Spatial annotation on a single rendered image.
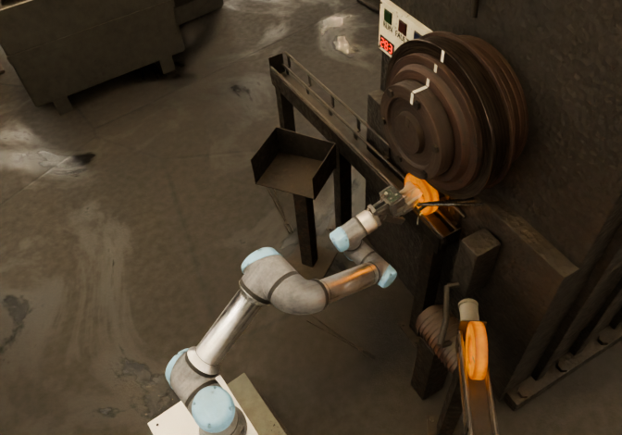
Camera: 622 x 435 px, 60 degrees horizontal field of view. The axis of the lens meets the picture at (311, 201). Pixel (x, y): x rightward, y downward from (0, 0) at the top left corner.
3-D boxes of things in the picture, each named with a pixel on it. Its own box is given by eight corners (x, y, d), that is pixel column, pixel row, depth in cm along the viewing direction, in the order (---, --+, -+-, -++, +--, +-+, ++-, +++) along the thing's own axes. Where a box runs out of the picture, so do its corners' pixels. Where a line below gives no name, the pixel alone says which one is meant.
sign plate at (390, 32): (382, 45, 188) (385, -4, 174) (429, 82, 172) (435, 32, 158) (377, 47, 187) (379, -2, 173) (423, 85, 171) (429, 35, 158)
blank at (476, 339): (475, 363, 158) (463, 362, 158) (478, 313, 155) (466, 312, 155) (485, 391, 142) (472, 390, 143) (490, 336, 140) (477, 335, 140)
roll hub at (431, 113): (391, 136, 169) (395, 60, 148) (447, 192, 152) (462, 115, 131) (376, 142, 167) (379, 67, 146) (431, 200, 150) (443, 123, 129)
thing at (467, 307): (476, 310, 165) (479, 298, 161) (479, 335, 158) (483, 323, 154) (456, 309, 165) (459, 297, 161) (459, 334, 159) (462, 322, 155)
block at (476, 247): (474, 267, 184) (487, 224, 166) (490, 285, 179) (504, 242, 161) (449, 281, 181) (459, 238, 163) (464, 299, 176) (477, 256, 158)
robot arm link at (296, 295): (304, 306, 142) (404, 265, 178) (278, 279, 147) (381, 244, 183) (289, 336, 148) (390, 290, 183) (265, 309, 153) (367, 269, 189)
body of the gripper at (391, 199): (405, 196, 173) (376, 217, 172) (409, 211, 180) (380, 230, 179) (392, 182, 178) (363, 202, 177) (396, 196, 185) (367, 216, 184)
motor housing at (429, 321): (429, 364, 220) (445, 295, 180) (464, 410, 207) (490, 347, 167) (403, 379, 217) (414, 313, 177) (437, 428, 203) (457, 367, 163)
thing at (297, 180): (291, 236, 268) (275, 126, 215) (339, 253, 260) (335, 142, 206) (271, 267, 257) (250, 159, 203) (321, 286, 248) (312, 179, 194)
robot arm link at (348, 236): (330, 241, 183) (325, 230, 176) (356, 223, 184) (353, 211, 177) (342, 257, 179) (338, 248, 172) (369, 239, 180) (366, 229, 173)
